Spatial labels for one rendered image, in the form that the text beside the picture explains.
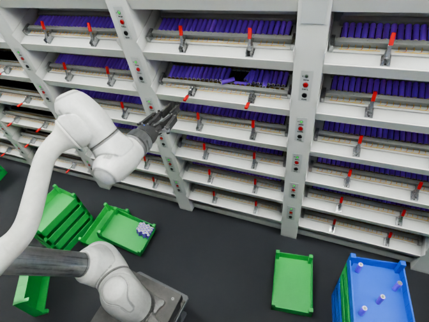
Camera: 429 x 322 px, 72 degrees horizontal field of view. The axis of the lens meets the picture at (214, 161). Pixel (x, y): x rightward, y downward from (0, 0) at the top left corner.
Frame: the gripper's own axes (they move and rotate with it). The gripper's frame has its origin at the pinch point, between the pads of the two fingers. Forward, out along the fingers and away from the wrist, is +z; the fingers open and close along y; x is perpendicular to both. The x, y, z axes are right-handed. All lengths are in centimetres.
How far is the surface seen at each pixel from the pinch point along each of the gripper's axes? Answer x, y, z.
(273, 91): 2.6, 35.3, 20.8
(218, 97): -1.4, 12.7, 18.5
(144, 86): 1.0, -22.3, 16.3
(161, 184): -79, -40, 34
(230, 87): 2.6, 17.2, 20.8
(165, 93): -1.9, -12.5, 17.5
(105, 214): -99, -77, 12
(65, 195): -76, -94, 3
